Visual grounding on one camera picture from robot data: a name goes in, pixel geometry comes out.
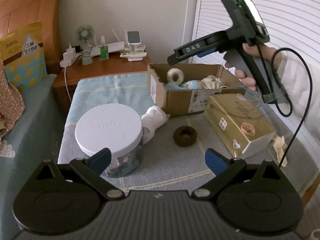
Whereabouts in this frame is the yellow snack bag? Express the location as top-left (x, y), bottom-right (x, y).
top-left (1, 22), bottom-right (47, 93)

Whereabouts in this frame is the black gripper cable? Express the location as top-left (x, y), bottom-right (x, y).
top-left (257, 39), bottom-right (314, 169)

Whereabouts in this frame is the white wifi router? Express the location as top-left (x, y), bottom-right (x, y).
top-left (91, 26), bottom-right (128, 57)

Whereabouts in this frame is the white remote control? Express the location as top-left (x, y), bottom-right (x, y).
top-left (120, 52), bottom-right (147, 62)

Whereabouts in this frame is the white power strip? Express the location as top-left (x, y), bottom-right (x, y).
top-left (60, 44), bottom-right (81, 68)

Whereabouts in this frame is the light blue table towel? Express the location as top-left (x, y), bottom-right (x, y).
top-left (57, 73), bottom-right (154, 164)

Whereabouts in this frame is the white sleeved forearm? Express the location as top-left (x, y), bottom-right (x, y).
top-left (277, 51), bottom-right (319, 131)

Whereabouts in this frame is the gold tissue pack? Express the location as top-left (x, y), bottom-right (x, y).
top-left (204, 93), bottom-right (276, 159)

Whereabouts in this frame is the white louvered shutter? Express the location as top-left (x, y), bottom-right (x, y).
top-left (191, 0), bottom-right (320, 66)

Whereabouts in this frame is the white lidded plastic jar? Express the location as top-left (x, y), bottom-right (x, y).
top-left (75, 103), bottom-right (143, 177)

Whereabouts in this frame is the beige donut plush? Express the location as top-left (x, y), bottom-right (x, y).
top-left (167, 68), bottom-right (184, 85)

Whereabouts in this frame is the brown dotted cloth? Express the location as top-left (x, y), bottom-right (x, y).
top-left (0, 62), bottom-right (25, 138)

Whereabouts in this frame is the green desk fan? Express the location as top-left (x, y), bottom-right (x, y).
top-left (75, 24), bottom-right (94, 66)

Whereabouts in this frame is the brown cardboard box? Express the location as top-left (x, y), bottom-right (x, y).
top-left (147, 63), bottom-right (246, 116)

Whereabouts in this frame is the wooden nightstand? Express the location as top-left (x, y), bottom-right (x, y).
top-left (52, 53), bottom-right (151, 114)

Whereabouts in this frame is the blue white plush ball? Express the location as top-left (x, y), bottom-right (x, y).
top-left (165, 80), bottom-right (201, 90)

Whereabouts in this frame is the wooden bed headboard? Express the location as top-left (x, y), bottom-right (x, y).
top-left (1, 0), bottom-right (62, 74)

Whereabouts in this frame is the person's right hand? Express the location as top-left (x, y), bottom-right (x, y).
top-left (224, 42), bottom-right (283, 95)

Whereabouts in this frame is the small clock display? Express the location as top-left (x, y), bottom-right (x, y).
top-left (127, 31), bottom-right (140, 46)

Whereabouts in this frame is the brown fuzzy scrunchie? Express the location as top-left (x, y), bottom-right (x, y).
top-left (172, 126), bottom-right (197, 147)

